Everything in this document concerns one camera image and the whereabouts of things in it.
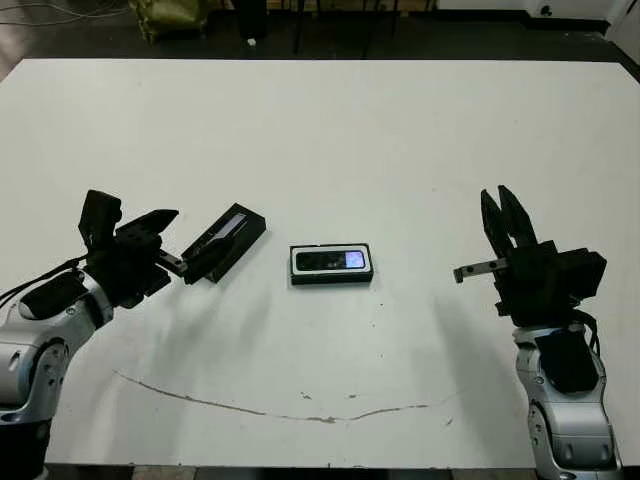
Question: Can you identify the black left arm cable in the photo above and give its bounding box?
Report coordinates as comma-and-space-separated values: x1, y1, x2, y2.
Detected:
0, 255, 89, 307

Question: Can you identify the black box lid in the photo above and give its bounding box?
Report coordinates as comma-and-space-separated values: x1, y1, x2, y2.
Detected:
180, 202, 269, 285

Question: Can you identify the black box with white insert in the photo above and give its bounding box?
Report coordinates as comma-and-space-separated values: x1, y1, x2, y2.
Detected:
288, 243, 375, 288

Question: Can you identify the black upright stand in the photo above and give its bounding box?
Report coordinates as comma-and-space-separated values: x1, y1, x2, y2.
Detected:
238, 0, 269, 41

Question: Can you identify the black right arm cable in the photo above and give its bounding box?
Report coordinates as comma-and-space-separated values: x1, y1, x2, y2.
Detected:
569, 305, 605, 362

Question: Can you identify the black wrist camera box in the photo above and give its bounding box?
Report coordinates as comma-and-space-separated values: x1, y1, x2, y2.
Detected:
557, 247, 609, 304
78, 188, 124, 250

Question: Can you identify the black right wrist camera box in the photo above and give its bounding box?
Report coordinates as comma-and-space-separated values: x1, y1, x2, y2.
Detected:
557, 247, 609, 304

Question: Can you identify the slim black camera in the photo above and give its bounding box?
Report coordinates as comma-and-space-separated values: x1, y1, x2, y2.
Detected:
295, 251, 366, 271

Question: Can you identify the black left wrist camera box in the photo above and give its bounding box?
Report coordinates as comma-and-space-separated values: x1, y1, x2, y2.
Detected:
78, 188, 124, 250

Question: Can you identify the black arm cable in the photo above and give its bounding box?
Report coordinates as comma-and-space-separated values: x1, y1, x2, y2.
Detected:
0, 255, 89, 307
569, 305, 605, 362

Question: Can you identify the olive green bag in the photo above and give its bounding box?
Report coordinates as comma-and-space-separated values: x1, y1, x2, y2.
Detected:
128, 0, 209, 44

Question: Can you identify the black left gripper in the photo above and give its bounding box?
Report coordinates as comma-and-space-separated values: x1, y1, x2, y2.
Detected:
84, 208, 241, 309

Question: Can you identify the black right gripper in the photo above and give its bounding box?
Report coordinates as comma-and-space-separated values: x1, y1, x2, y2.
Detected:
453, 184, 582, 330

